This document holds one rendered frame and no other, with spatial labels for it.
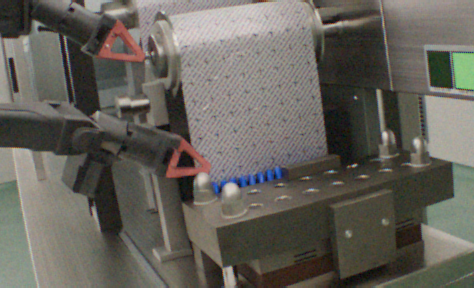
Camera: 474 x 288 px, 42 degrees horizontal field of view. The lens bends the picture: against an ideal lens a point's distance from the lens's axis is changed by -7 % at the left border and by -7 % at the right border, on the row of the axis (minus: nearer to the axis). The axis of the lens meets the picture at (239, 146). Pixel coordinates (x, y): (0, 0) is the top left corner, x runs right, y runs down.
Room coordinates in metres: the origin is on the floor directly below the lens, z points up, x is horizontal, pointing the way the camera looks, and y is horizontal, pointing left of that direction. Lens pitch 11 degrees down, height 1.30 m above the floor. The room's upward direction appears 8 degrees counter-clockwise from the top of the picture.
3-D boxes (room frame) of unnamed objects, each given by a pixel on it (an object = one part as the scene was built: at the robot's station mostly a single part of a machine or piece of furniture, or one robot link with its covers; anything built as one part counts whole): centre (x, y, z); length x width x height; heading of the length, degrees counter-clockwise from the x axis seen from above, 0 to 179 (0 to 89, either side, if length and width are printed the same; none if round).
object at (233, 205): (0.87, 0.02, 1.05); 0.04 x 0.04 x 0.04
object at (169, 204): (1.10, 0.15, 1.05); 0.06 x 0.05 x 0.31; 110
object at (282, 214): (0.97, -0.12, 1.00); 0.40 x 0.16 x 0.06; 110
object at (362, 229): (0.88, -0.16, 0.96); 0.10 x 0.03 x 0.11; 110
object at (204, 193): (0.96, 0.06, 1.05); 0.04 x 0.04 x 0.04
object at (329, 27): (1.18, -0.18, 1.25); 0.07 x 0.04 x 0.04; 110
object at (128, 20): (1.31, 0.20, 1.33); 0.06 x 0.06 x 0.06; 20
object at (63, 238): (1.98, 0.38, 0.88); 2.52 x 0.66 x 0.04; 20
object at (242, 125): (1.07, -0.04, 1.11); 0.23 x 0.01 x 0.18; 110
